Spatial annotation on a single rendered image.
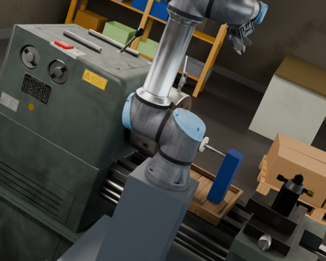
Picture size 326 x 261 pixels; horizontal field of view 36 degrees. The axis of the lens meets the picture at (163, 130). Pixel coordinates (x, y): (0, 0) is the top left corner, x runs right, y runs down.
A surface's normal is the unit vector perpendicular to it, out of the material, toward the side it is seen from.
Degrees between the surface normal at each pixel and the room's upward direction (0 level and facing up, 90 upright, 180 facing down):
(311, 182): 90
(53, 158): 90
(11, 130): 90
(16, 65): 90
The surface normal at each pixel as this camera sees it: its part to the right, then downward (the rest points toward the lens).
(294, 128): -0.30, 0.24
